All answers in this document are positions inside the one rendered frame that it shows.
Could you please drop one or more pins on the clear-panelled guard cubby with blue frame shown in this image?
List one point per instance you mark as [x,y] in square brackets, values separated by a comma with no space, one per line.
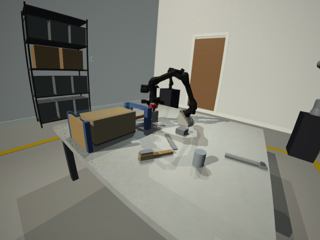
[94,127]

